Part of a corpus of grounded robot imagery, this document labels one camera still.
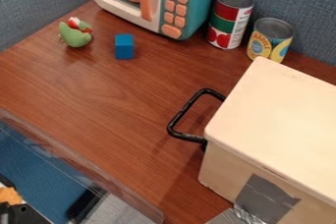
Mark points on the cream cabinet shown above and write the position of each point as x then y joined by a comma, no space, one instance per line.
275,126

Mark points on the green plush toy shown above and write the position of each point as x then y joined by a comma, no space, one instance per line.
75,34

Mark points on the yellow and blue can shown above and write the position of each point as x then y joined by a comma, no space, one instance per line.
268,43

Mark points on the toy microwave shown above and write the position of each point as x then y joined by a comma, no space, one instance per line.
192,2

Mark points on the red and green can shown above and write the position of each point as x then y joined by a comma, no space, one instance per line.
229,20

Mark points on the blue block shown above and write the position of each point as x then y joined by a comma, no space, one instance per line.
124,46

